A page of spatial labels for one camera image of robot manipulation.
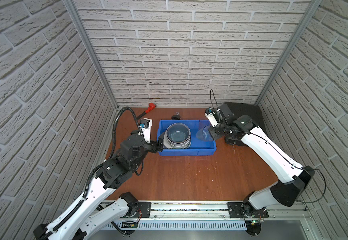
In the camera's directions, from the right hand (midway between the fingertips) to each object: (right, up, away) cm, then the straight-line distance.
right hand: (214, 128), depth 75 cm
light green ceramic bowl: (-20, -7, +16) cm, 27 cm away
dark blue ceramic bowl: (-19, -4, +17) cm, 26 cm away
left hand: (-29, 0, -11) cm, 31 cm away
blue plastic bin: (-6, -14, +22) cm, 27 cm away
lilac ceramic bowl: (-25, -11, +13) cm, 30 cm away
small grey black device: (-21, +7, +38) cm, 44 cm away
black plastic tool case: (+37, +11, +34) cm, 52 cm away
